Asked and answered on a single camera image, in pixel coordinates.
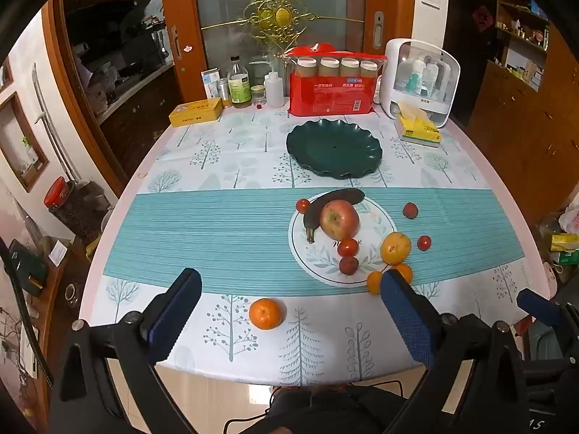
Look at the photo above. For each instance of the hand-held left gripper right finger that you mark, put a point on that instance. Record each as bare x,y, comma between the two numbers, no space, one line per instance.
407,318

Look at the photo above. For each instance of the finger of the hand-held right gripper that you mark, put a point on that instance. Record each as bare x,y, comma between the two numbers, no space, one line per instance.
538,307

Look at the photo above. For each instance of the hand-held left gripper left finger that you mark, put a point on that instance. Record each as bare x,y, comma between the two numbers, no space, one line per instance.
174,318

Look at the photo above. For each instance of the small mandarin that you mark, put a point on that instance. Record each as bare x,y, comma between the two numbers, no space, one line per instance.
405,273

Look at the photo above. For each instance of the small oval kumquat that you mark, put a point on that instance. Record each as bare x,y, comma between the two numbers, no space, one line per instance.
374,282

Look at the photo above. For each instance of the large yellow orange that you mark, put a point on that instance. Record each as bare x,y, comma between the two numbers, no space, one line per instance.
396,247

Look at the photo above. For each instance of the red cherry tomato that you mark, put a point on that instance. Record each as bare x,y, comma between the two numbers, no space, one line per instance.
302,205
424,243
348,247

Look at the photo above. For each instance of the dark red lychee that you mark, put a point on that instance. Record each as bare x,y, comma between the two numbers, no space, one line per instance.
348,265
410,210

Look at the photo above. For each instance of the round orange mandarin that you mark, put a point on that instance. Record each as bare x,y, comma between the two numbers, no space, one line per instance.
267,313

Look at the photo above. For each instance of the red apple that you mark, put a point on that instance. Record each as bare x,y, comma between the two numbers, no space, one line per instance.
339,219

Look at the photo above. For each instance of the dark green scalloped plate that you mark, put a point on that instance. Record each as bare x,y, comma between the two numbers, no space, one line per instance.
334,147

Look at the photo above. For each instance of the yellow green carton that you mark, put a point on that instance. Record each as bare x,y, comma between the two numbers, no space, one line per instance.
565,246

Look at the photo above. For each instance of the round white leaf-print placemat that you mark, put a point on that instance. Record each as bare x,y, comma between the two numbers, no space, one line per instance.
312,260

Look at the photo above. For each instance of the overripe dark banana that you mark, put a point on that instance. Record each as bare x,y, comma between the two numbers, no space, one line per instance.
337,198

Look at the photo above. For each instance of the red-lidded glass jar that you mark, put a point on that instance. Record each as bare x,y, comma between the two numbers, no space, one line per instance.
68,208

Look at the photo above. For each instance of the yellow tissue box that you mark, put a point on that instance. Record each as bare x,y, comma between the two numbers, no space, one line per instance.
416,127

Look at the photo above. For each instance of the wooden cabinet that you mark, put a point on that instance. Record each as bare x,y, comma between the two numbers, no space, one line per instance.
520,113

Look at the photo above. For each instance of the yellow flat box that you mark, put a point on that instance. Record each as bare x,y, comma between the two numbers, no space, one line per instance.
195,112

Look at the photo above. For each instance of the small metal can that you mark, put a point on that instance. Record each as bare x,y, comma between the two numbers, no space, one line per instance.
222,92

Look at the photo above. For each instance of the small glass jar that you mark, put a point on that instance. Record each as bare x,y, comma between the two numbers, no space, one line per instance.
258,96

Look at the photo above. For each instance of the white cosmetic storage box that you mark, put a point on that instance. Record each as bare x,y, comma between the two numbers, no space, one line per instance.
418,81

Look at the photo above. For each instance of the red plastic package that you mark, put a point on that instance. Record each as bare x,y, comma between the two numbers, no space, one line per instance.
332,92

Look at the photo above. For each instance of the small white blue box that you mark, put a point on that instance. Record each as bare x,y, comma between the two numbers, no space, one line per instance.
209,82

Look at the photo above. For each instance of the teal bottle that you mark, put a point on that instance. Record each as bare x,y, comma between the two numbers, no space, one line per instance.
414,77

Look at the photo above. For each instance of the glass bottle green label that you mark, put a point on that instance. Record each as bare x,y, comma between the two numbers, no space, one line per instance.
238,85

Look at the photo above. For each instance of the white squeeze bottle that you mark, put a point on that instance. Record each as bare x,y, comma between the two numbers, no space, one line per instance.
273,89

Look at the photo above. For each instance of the wooden glass door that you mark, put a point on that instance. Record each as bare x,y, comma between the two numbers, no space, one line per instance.
181,18

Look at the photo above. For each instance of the gold door ornament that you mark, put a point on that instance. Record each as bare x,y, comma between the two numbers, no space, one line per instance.
276,13

